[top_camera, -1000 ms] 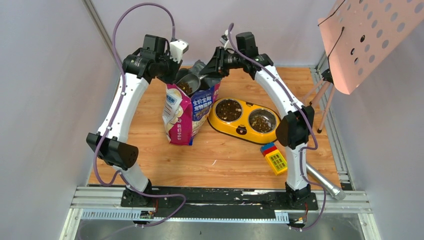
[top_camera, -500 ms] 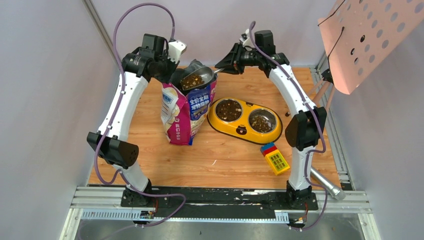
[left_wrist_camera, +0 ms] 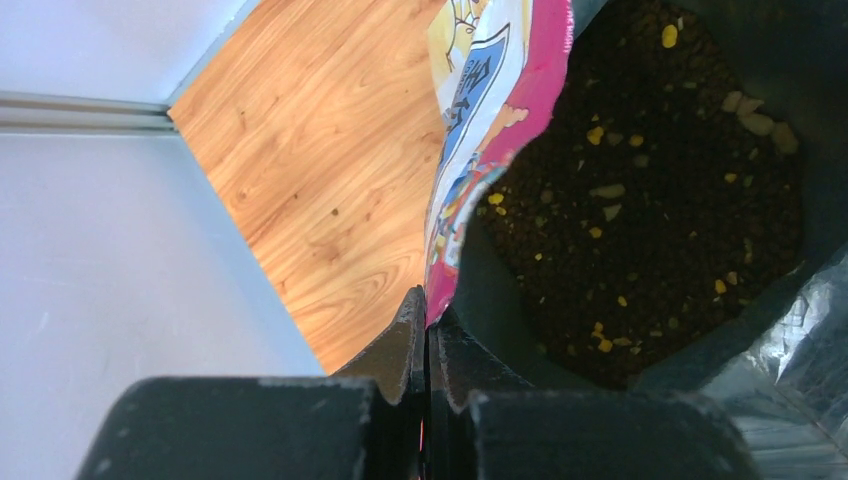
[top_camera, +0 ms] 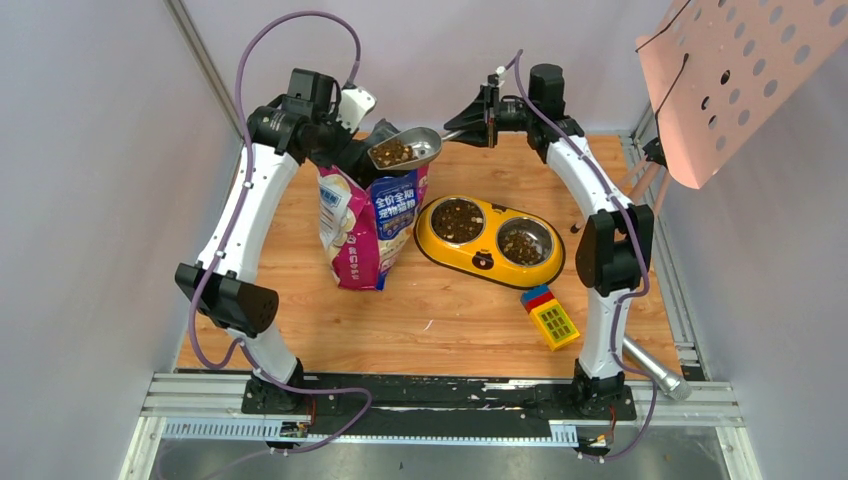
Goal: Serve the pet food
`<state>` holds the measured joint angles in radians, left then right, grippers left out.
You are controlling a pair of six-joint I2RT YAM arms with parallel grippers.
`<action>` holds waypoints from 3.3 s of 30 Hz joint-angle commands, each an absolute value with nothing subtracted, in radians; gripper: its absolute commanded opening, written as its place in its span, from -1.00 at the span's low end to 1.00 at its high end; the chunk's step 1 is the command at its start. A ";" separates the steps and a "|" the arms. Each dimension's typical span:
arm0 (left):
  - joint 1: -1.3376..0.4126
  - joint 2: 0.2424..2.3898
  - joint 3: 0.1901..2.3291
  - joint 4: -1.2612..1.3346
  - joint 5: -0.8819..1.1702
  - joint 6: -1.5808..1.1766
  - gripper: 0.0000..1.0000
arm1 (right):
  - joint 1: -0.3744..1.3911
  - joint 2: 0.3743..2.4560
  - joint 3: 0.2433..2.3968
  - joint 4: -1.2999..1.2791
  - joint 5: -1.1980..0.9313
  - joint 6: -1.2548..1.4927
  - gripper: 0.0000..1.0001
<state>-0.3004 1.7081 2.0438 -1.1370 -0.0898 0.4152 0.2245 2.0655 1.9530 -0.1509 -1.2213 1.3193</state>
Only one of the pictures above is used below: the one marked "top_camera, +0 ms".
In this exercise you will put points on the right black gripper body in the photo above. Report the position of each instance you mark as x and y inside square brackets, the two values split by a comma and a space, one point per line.
[506, 115]

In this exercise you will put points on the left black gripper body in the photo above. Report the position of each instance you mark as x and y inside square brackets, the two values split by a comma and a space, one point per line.
[370, 141]

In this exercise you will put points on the metal food scoop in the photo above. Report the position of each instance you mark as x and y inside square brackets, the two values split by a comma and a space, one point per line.
[410, 149]

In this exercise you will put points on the cat food bag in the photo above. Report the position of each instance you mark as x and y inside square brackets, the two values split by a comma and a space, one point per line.
[366, 218]

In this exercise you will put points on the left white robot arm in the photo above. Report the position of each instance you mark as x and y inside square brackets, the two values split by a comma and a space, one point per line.
[314, 119]

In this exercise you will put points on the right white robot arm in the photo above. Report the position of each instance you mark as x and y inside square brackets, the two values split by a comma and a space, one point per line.
[613, 256]

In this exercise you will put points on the yellow double pet bowl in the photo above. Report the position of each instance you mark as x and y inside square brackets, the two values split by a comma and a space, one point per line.
[490, 241]

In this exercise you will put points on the pink perforated music stand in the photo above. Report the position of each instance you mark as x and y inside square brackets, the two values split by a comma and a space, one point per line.
[749, 104]

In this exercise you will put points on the colourful toy brick block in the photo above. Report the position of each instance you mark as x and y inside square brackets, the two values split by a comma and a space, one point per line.
[549, 317]

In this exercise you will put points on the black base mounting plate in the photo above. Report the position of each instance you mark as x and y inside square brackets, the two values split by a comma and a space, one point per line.
[428, 406]

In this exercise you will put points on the silver microphone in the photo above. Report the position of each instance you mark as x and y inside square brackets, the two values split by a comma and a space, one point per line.
[672, 384]

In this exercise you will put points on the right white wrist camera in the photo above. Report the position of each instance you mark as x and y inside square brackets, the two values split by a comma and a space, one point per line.
[497, 79]

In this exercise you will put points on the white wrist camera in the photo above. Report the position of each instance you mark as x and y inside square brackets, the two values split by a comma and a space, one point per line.
[355, 104]
[497, 79]

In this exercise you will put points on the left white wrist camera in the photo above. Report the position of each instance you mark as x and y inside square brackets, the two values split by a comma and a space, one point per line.
[355, 104]

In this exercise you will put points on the aluminium frame rail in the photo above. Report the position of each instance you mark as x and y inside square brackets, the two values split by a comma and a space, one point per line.
[207, 406]

